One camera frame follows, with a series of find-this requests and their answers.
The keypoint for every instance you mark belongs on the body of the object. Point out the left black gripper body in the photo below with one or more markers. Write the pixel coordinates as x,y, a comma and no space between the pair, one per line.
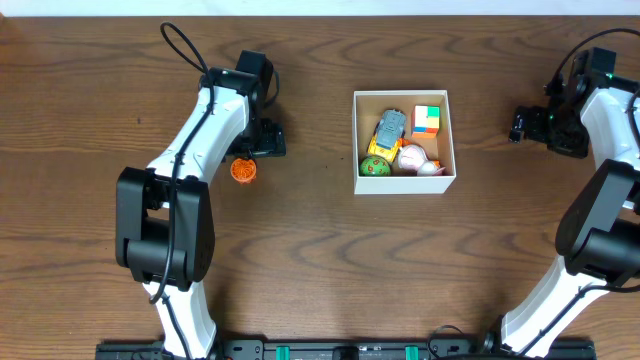
267,142

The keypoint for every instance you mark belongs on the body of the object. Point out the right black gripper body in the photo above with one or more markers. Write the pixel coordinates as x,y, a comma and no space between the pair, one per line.
561,130

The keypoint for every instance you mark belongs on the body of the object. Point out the orange numbered ball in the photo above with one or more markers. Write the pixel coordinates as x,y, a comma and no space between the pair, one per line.
243,171

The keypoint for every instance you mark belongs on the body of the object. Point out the colourful puzzle cube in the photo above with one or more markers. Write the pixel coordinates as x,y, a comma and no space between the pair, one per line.
425,121

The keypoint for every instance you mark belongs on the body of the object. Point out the pink white toy figure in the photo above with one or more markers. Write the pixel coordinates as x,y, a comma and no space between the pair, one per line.
414,158

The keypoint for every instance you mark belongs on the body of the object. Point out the green numbered ball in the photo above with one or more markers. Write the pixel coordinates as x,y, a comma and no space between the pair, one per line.
374,166

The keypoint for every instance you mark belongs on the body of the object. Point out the yellow grey toy truck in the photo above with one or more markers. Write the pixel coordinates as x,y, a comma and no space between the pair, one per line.
388,135

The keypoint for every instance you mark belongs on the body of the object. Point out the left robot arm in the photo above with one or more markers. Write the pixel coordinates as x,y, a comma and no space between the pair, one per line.
164,225

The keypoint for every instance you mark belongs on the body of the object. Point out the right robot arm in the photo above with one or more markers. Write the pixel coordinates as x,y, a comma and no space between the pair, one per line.
591,112

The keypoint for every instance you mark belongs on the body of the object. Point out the white cardboard box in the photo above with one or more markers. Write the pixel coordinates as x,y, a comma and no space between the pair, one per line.
367,110

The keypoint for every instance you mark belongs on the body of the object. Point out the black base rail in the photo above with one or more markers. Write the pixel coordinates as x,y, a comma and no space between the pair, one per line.
451,348

